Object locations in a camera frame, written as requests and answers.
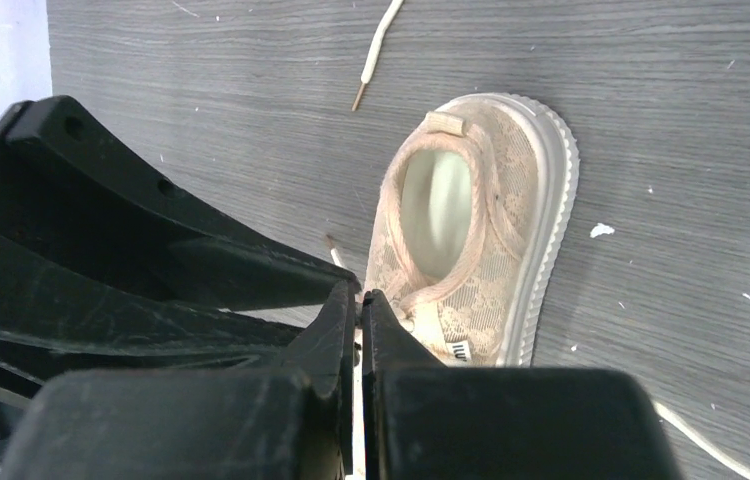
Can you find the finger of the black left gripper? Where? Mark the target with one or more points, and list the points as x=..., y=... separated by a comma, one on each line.
x=53, y=321
x=73, y=193

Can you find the beige sneaker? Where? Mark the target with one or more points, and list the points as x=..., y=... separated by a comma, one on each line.
x=374, y=50
x=469, y=223

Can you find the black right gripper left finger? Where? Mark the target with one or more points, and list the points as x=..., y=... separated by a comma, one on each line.
x=290, y=419

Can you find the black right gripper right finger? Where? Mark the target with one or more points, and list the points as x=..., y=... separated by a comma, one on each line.
x=426, y=420

